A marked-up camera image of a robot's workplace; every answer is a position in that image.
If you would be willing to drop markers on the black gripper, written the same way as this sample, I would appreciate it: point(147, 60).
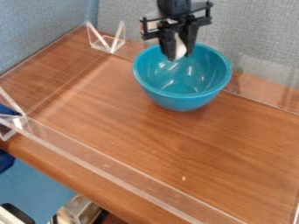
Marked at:
point(175, 17)

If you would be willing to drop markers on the white brown-capped toy mushroom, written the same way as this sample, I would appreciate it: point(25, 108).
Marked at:
point(180, 49)

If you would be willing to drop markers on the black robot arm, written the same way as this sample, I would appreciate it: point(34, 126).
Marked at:
point(173, 24)

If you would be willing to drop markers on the blue bowl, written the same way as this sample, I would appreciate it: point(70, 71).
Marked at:
point(184, 84)

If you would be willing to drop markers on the clear acrylic back barrier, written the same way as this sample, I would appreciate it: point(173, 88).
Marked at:
point(247, 85)

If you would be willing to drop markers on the clear acrylic barrier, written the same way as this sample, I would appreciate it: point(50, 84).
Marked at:
point(140, 184)
point(247, 85)

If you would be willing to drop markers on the clear acrylic front barrier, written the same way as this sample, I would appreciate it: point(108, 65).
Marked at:
point(140, 184)

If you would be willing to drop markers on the black white object bottom-left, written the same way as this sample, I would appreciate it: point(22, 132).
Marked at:
point(10, 215)

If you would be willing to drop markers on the metal frame under table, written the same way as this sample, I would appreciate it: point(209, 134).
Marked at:
point(77, 211)

